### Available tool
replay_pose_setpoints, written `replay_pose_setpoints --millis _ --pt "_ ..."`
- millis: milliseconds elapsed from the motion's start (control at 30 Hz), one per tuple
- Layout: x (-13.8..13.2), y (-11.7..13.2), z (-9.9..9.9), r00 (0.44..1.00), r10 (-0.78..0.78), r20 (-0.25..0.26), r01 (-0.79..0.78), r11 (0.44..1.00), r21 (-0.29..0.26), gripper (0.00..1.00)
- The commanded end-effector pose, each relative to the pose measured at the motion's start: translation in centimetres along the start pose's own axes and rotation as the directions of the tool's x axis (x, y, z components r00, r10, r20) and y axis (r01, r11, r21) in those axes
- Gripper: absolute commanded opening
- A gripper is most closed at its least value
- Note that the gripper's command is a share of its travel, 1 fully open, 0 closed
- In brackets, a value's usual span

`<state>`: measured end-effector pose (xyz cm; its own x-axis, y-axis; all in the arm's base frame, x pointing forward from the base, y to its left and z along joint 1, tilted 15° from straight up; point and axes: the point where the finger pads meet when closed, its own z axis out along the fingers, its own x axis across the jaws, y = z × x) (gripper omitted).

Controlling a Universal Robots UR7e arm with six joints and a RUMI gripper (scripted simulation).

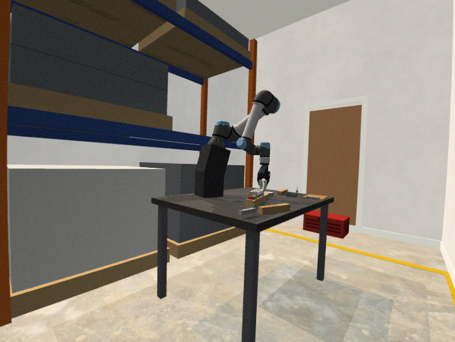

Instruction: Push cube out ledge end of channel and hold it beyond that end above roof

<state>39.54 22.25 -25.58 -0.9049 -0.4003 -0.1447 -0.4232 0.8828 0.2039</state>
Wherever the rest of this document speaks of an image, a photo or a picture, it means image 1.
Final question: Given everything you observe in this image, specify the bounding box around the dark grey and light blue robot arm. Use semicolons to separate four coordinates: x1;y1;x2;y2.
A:
208;90;280;163

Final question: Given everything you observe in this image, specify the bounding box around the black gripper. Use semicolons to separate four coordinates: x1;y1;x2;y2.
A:
257;163;270;191

